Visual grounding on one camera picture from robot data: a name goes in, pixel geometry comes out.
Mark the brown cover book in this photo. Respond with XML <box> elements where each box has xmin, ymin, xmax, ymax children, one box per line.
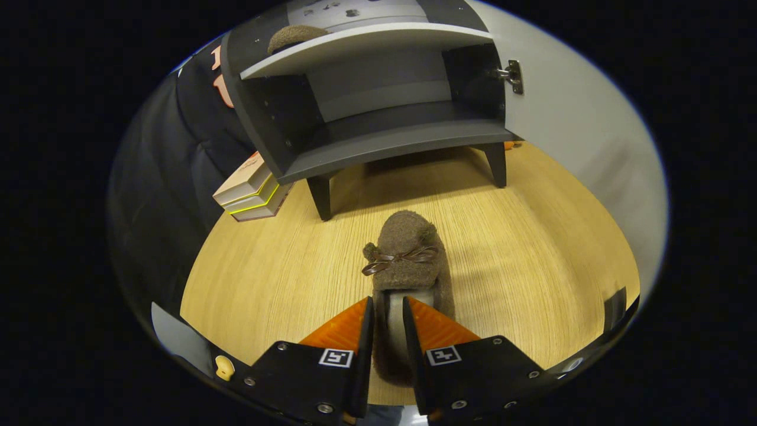
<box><xmin>231</xmin><ymin>183</ymin><xmax>295</xmax><ymax>222</ymax></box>

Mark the brown fluffy shoe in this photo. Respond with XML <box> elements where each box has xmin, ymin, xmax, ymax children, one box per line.
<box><xmin>267</xmin><ymin>25</ymin><xmax>329</xmax><ymax>55</ymax></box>
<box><xmin>362</xmin><ymin>210</ymin><xmax>456</xmax><ymax>388</ymax></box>

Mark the metal door hinge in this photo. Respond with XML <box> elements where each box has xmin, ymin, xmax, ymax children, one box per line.
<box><xmin>496</xmin><ymin>59</ymin><xmax>524</xmax><ymax>95</ymax></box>

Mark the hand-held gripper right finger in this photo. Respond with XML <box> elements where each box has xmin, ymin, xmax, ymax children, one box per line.
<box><xmin>402</xmin><ymin>296</ymin><xmax>548</xmax><ymax>424</ymax></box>

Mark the dark grey shoe cabinet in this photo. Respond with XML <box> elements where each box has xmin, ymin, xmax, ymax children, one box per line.
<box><xmin>220</xmin><ymin>0</ymin><xmax>509</xmax><ymax>222</ymax></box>

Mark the yellow edged book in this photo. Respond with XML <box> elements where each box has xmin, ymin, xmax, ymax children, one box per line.
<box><xmin>224</xmin><ymin>177</ymin><xmax>280</xmax><ymax>215</ymax></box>

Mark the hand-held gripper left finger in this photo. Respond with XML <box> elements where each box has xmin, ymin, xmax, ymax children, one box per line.
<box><xmin>241</xmin><ymin>296</ymin><xmax>374</xmax><ymax>426</ymax></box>

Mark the black backdrop cloth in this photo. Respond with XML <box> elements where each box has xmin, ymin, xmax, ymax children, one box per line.
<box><xmin>108</xmin><ymin>35</ymin><xmax>261</xmax><ymax>332</ymax></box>

